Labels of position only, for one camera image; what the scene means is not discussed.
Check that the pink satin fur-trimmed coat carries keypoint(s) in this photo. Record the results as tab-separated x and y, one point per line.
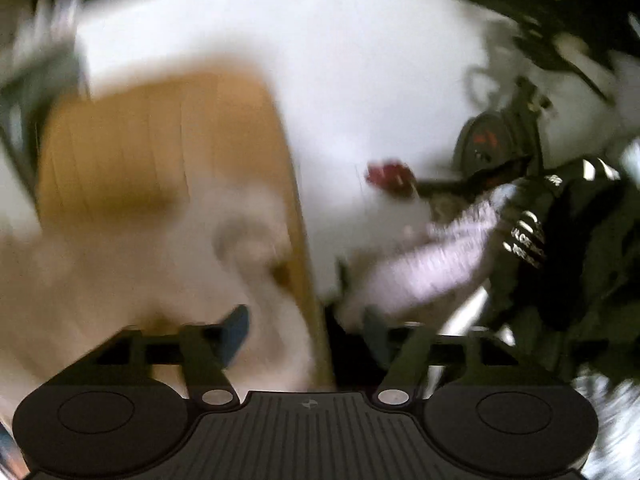
175	270

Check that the round dark device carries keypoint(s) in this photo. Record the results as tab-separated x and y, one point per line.
485	142

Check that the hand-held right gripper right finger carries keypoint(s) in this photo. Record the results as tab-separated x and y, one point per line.
376	335

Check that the black garment with white print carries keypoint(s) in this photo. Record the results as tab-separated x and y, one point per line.
575	260

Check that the small red object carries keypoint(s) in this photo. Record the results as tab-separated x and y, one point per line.
390	177

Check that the pale lavender cloth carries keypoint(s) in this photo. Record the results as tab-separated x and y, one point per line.
435	260

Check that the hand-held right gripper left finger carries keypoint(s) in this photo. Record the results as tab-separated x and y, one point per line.
237	332

